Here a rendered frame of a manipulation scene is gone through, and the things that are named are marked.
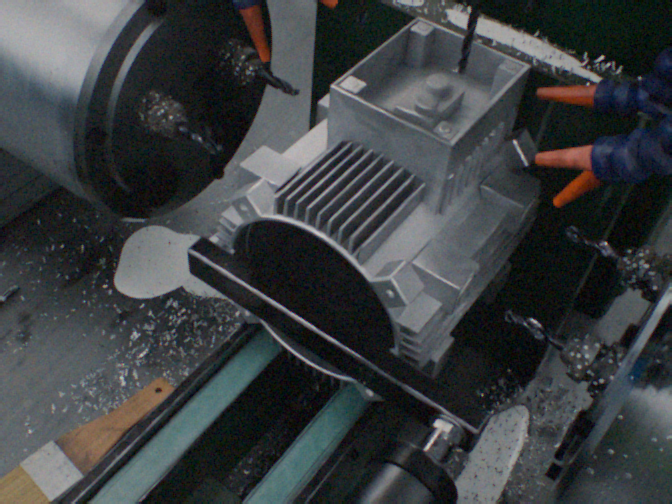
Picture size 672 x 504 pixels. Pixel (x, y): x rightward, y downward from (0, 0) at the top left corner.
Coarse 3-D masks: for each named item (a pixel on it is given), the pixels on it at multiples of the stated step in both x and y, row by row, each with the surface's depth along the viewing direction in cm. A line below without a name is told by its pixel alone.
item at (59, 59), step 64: (0, 0) 60; (64, 0) 58; (128, 0) 57; (192, 0) 62; (0, 64) 61; (64, 64) 58; (128, 64) 59; (192, 64) 66; (256, 64) 68; (0, 128) 65; (64, 128) 59; (128, 128) 63; (128, 192) 67; (192, 192) 76
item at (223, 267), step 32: (192, 256) 58; (224, 256) 58; (224, 288) 58; (256, 288) 56; (288, 288) 57; (288, 320) 55; (320, 320) 55; (320, 352) 55; (352, 352) 53; (384, 352) 53; (384, 384) 53; (416, 384) 52; (416, 416) 53; (448, 416) 50; (480, 416) 50
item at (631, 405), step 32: (608, 256) 57; (640, 256) 55; (640, 288) 56; (512, 320) 52; (640, 320) 61; (576, 352) 50; (608, 352) 49; (640, 352) 43; (608, 384) 48; (640, 384) 42; (576, 416) 57; (608, 416) 44; (640, 416) 43; (576, 448) 49; (608, 448) 44; (640, 448) 43; (576, 480) 46; (608, 480) 45; (640, 480) 44
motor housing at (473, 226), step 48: (336, 144) 56; (288, 192) 53; (336, 192) 53; (384, 192) 53; (480, 192) 59; (240, 240) 60; (288, 240) 66; (336, 240) 51; (384, 240) 52; (480, 240) 56; (336, 288) 68; (480, 288) 60; (384, 336) 63; (432, 336) 54
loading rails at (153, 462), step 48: (240, 336) 66; (192, 384) 62; (240, 384) 64; (288, 384) 72; (144, 432) 59; (192, 432) 61; (240, 432) 68; (336, 432) 61; (384, 432) 69; (96, 480) 56; (144, 480) 58; (192, 480) 64; (288, 480) 58; (336, 480) 61
